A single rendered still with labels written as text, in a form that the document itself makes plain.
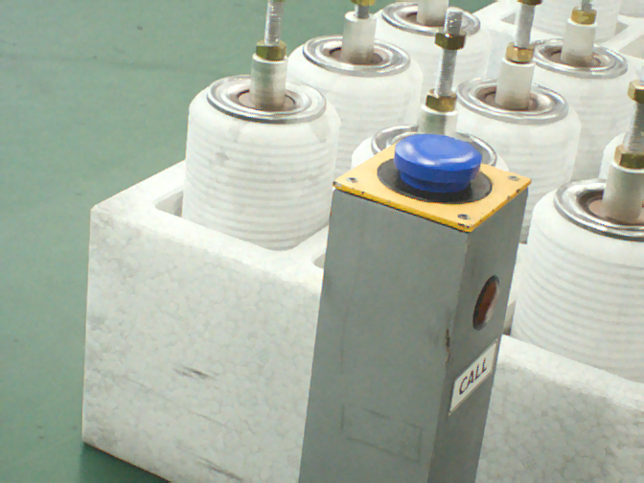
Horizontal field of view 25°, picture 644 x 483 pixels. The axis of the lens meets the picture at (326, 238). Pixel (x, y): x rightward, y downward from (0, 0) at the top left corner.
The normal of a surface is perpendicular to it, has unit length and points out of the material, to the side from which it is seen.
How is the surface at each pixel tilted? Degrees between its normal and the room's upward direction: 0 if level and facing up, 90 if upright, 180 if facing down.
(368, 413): 90
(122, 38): 0
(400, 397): 90
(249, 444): 90
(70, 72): 0
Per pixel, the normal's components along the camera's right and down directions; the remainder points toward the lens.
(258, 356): -0.50, 0.33
